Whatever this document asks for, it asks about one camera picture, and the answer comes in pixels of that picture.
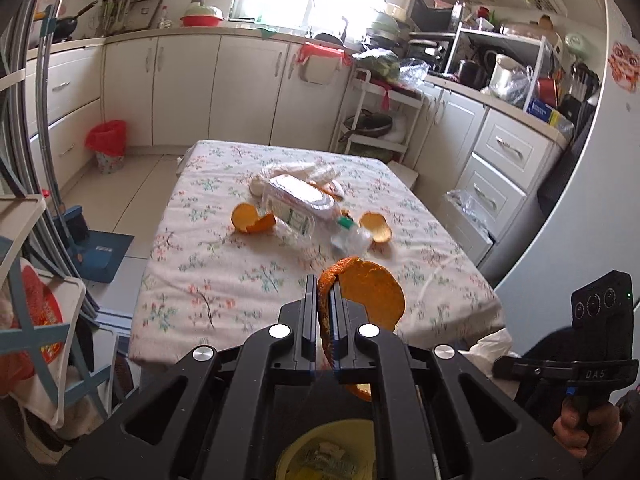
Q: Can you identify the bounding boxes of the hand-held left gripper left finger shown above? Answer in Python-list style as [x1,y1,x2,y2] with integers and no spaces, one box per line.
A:
[50,275,323,480]

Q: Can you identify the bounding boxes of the yellow plastic bin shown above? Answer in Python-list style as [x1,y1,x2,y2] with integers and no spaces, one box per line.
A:
[275,420,378,480]

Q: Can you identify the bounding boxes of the white stool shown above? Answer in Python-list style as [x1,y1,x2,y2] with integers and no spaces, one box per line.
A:
[387,160,420,192]

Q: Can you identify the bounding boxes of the blue box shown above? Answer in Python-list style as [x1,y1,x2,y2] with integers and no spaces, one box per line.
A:
[525,97,561,123]

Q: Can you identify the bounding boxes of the dark frying pan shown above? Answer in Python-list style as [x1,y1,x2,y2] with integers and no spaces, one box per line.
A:
[342,110,396,143]

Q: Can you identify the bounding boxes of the white jug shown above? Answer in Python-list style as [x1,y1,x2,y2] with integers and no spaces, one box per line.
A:
[490,54,523,96]

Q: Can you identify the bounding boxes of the white trolley rack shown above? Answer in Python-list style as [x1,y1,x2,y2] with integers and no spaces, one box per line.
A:
[331,67,426,166]

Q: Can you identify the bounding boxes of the red-lined waste bin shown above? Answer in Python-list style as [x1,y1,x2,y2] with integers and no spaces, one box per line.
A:
[84,120,128,175]

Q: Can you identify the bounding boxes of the red basin green lid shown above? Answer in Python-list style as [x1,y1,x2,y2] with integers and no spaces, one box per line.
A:
[180,2,226,28]

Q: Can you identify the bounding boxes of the blue dustpan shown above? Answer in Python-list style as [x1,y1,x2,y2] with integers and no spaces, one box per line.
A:
[65,204,136,283]

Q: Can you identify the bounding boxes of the orange peel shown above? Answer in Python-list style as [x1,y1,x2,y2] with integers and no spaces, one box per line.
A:
[359,211,393,243]
[231,202,277,236]
[316,256,406,402]

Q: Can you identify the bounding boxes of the white plastic bag red print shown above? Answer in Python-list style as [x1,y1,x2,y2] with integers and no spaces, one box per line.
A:
[249,162,346,198]

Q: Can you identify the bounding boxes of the clear plastic lidded container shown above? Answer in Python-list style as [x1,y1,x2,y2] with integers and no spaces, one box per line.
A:
[267,174,337,218]

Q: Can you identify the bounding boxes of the white fridge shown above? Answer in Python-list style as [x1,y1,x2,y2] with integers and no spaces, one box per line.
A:
[492,0,640,311]

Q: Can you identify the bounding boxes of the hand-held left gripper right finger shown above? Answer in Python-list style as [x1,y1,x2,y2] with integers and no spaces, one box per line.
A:
[332,285,583,480]

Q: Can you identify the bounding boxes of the floral tablecloth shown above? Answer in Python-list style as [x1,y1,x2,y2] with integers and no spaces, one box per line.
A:
[129,140,503,366]

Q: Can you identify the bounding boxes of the red fridge sticker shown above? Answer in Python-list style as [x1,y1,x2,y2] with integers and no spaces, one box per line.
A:
[607,42,640,93]

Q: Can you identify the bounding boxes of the black pot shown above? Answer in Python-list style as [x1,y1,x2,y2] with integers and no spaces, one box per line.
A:
[457,59,488,88]

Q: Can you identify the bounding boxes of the clear plastic bottle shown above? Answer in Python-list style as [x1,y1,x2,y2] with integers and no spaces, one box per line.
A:
[262,192,318,238]

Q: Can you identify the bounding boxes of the crushed bottle green cap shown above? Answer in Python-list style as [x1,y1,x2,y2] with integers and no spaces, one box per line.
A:
[327,215,373,256]

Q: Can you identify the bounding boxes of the white hanging bin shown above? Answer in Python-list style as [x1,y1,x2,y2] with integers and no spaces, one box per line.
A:
[295,42,353,86]

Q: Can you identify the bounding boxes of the white microwave shelf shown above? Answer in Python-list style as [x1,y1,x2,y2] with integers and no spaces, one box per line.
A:
[452,27,548,101]

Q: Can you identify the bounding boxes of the stacked cooking pots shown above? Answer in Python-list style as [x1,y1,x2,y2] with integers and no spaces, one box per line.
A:
[365,5,411,48]

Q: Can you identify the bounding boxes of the white base cabinets under window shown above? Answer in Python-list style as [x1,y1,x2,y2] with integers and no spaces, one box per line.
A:
[102,30,361,151]

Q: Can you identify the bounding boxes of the metal door frame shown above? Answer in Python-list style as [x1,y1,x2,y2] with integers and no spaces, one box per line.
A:
[0,0,101,321]

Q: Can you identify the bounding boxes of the green vegetables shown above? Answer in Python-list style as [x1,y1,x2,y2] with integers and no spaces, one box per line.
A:
[357,47,403,78]

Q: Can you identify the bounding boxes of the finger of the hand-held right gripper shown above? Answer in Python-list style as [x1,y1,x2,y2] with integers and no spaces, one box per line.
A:
[491,356,546,386]

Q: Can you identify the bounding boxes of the utensil rack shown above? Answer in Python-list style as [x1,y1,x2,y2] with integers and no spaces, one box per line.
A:
[100,0,168,36]

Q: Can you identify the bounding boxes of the clear plastic bag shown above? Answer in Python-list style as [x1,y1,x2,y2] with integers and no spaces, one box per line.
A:
[445,189,493,241]
[400,57,431,86]

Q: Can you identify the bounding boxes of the white drawer cabinet under stove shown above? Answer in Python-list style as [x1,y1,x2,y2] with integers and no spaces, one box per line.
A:
[25,42,108,206]

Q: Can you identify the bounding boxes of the black wok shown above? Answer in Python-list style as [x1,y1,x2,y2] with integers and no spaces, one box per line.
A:
[50,0,99,43]

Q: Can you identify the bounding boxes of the person's right hand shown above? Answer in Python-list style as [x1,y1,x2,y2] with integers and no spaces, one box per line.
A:
[552,387,626,461]

